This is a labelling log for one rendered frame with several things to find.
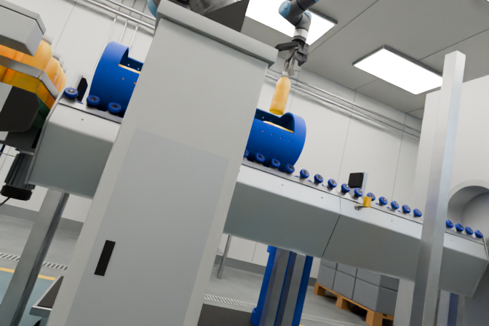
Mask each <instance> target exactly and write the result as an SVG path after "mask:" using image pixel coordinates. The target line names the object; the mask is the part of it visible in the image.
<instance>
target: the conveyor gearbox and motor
mask: <svg viewBox="0 0 489 326"><path fill-rule="evenodd" d="M15 151H19V153H18V154H16V155H15V156H16V157H15V158H14V160H13V162H12V165H11V167H10V169H9V172H8V173H7V176H6V178H5V180H4V183H6V184H5V186H2V188H1V191H0V194H1V195H2V196H5V197H8V198H6V199H5V200H4V201H3V202H2V203H1V204H0V206H2V205H3V204H4V203H5V202H6V201H7V200H9V199H10V198H12V199H18V200H23V201H28V200H30V198H31V195H32V193H33V192H32V191H31V190H32V189H33V190H34V189H35V187H36V185H33V184H24V182H25V178H26V175H27V173H28V169H29V167H30V164H31V160H32V158H33V153H31V152H28V151H24V150H21V149H18V148H15Z"/></svg>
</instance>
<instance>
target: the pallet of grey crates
mask: <svg viewBox="0 0 489 326"><path fill-rule="evenodd" d="M320 263H321V264H320V265H319V272H318V276H317V282H315V285H314V292H313V293H314V294H316V295H321V296H324V297H328V298H334V299H337V304H336V306H337V307H339V308H340V309H345V310H349V311H355V312H359V313H363V314H366V315H367V319H366V323H367V324H369V325H371V326H393V322H394V313H395V307H396V302H397V293H398V287H399V279H397V278H394V277H388V276H385V275H382V274H377V273H374V272H371V271H366V270H362V269H357V268H354V267H351V266H346V265H343V264H339V263H334V262H332V261H326V260H323V259H321V261H320ZM325 290H328V291H330V292H332V293H334V295H328V294H325ZM350 303H353V304H355V305H357V306H358V307H359V308H358V309H356V308H352V307H350ZM383 318H384V319H390V320H391V325H384V324H382V319H383Z"/></svg>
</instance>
